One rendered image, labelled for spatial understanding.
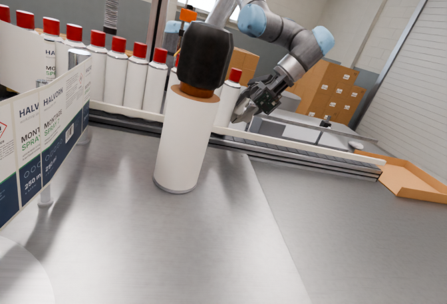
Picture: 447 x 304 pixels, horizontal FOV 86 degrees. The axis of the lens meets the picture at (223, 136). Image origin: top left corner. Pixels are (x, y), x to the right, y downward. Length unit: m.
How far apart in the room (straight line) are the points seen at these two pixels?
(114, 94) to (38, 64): 0.17
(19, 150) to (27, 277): 0.14
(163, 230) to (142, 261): 0.06
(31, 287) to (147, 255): 0.12
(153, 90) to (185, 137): 0.31
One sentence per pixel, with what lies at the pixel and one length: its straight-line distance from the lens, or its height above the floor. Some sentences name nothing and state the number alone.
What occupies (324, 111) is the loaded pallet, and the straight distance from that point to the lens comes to 4.67.
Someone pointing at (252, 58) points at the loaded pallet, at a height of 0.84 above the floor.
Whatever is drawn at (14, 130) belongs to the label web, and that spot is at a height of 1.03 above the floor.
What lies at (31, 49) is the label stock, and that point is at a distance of 0.67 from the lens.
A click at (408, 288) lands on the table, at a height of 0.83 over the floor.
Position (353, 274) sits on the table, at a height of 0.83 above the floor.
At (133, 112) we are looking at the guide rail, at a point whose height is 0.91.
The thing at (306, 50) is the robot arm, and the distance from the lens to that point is 0.72.
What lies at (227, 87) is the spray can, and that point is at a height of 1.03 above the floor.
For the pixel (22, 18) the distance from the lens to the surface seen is 0.76.
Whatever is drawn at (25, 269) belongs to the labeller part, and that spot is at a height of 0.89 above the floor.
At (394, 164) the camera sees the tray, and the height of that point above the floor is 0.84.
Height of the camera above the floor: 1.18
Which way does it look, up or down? 24 degrees down
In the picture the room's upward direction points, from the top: 17 degrees clockwise
